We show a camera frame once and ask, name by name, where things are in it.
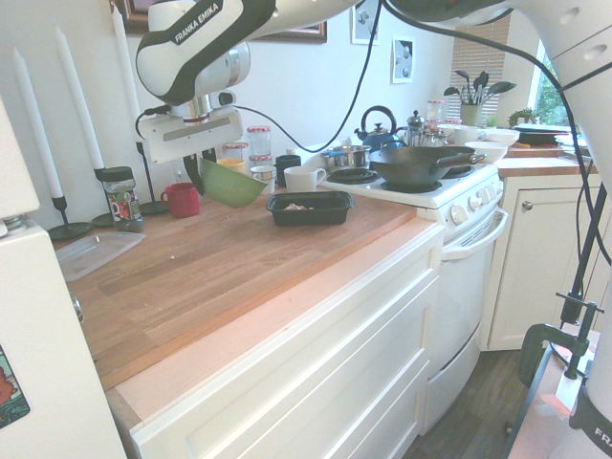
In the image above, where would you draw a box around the black candle holder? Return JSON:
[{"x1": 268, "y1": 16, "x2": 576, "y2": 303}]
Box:
[
  {"x1": 47, "y1": 194, "x2": 94, "y2": 241},
  {"x1": 90, "y1": 166, "x2": 119, "y2": 229},
  {"x1": 135, "y1": 141, "x2": 168, "y2": 216}
]

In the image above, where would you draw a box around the wide white cup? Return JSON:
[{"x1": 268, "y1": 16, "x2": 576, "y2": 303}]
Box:
[{"x1": 283, "y1": 165, "x2": 328, "y2": 193}]

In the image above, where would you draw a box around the white oven door handle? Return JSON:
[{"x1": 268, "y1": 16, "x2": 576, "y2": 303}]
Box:
[{"x1": 442, "y1": 208, "x2": 509, "y2": 262}]

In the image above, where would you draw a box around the black camera stand pole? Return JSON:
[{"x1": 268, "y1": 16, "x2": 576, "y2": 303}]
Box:
[{"x1": 559, "y1": 181, "x2": 608, "y2": 329}]

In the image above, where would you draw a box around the clear plastic container lid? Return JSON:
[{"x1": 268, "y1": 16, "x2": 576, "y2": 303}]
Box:
[{"x1": 55, "y1": 230, "x2": 147, "y2": 283}]

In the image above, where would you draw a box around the clear plastic box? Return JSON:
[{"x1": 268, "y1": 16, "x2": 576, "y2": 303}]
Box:
[{"x1": 554, "y1": 133, "x2": 588, "y2": 160}]

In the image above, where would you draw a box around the glass french press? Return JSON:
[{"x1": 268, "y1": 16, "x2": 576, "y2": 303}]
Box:
[{"x1": 405, "y1": 109, "x2": 426, "y2": 147}]

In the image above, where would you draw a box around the black mug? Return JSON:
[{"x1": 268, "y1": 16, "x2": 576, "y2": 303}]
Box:
[{"x1": 273, "y1": 154, "x2": 302, "y2": 187}]

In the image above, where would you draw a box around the robot mounting table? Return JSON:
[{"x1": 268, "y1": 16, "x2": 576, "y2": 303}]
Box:
[{"x1": 504, "y1": 329, "x2": 612, "y2": 459}]

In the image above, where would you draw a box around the white ceramic mug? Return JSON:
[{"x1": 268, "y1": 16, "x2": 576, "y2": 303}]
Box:
[{"x1": 451, "y1": 125, "x2": 488, "y2": 147}]

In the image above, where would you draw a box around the black round pan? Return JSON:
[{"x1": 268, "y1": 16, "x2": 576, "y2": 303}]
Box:
[{"x1": 514, "y1": 122, "x2": 575, "y2": 147}]

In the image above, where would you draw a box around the window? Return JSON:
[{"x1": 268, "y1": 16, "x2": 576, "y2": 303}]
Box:
[{"x1": 535, "y1": 37, "x2": 573, "y2": 128}]

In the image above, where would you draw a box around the blue kettle black handle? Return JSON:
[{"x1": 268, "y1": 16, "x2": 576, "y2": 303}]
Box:
[{"x1": 354, "y1": 105, "x2": 406, "y2": 152}]

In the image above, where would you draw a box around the white ceramic bowl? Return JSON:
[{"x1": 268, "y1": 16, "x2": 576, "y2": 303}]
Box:
[
  {"x1": 482, "y1": 127, "x2": 521, "y2": 147},
  {"x1": 463, "y1": 141, "x2": 509, "y2": 164}
]

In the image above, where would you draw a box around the red mug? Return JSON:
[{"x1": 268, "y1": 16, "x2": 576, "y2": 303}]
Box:
[{"x1": 160, "y1": 182, "x2": 201, "y2": 219}]

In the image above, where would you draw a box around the clear glass mug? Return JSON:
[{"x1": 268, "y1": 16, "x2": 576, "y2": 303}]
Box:
[{"x1": 170, "y1": 160, "x2": 192, "y2": 186}]

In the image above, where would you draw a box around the black plastic food container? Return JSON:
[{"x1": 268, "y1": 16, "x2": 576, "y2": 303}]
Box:
[{"x1": 266, "y1": 190, "x2": 356, "y2": 228}]

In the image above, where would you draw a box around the white drawer cabinet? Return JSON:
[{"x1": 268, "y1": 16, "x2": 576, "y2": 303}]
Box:
[{"x1": 128, "y1": 224, "x2": 444, "y2": 459}]

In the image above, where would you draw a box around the tall white candle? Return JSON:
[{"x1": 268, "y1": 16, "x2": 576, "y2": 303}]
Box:
[
  {"x1": 12, "y1": 47, "x2": 64, "y2": 199},
  {"x1": 54, "y1": 26, "x2": 105, "y2": 170},
  {"x1": 110, "y1": 3, "x2": 146, "y2": 143}
]

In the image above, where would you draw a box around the green ceramic bowl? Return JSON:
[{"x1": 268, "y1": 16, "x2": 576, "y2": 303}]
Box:
[{"x1": 198, "y1": 157, "x2": 269, "y2": 209}]

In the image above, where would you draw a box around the small green plant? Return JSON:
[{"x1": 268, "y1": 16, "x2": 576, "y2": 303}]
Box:
[{"x1": 507, "y1": 107, "x2": 535, "y2": 128}]

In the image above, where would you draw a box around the white cabinet door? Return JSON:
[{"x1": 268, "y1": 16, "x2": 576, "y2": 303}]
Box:
[{"x1": 487, "y1": 174, "x2": 608, "y2": 353}]

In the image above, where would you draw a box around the dark green C-clamp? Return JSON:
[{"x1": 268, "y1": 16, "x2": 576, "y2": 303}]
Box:
[{"x1": 518, "y1": 291, "x2": 608, "y2": 388}]

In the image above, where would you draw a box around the colourful fridge magnet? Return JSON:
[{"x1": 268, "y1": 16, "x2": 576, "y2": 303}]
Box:
[{"x1": 0, "y1": 343, "x2": 31, "y2": 429}]

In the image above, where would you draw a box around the small white wall picture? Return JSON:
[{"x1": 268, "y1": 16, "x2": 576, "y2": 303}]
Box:
[
  {"x1": 391, "y1": 35, "x2": 416, "y2": 85},
  {"x1": 351, "y1": 4, "x2": 383, "y2": 47}
]

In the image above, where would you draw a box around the black wok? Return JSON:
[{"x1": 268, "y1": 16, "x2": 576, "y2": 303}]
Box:
[{"x1": 370, "y1": 145, "x2": 488, "y2": 188}]

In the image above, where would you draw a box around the wooden window blind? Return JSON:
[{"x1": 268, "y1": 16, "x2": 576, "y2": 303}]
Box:
[{"x1": 451, "y1": 16, "x2": 512, "y2": 116}]

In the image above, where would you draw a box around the white striped mug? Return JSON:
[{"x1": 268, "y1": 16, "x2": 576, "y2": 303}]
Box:
[{"x1": 250, "y1": 164, "x2": 277, "y2": 194}]

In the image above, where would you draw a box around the spice jar with black lid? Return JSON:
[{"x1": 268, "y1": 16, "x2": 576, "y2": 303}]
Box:
[{"x1": 100, "y1": 165, "x2": 144, "y2": 233}]

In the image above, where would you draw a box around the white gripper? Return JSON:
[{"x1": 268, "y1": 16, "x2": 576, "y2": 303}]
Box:
[{"x1": 141, "y1": 106, "x2": 245, "y2": 197}]

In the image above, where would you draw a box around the stainless steel pot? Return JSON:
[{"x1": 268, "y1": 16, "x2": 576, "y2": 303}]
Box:
[{"x1": 320, "y1": 145, "x2": 373, "y2": 171}]

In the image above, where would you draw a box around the white refrigerator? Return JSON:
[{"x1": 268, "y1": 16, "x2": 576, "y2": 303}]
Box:
[{"x1": 0, "y1": 95, "x2": 128, "y2": 459}]

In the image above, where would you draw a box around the black stove burner coil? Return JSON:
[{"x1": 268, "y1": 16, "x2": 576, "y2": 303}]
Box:
[{"x1": 327, "y1": 167, "x2": 383, "y2": 186}]

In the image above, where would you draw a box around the white kitchen stove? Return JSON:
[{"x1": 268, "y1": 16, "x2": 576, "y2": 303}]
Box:
[{"x1": 300, "y1": 142, "x2": 509, "y2": 436}]

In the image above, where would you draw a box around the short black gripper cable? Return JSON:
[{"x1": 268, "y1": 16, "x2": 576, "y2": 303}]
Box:
[{"x1": 135, "y1": 105, "x2": 171, "y2": 140}]

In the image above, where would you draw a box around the long black gripper cable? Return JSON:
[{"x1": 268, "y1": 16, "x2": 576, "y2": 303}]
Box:
[{"x1": 233, "y1": 0, "x2": 383, "y2": 155}]

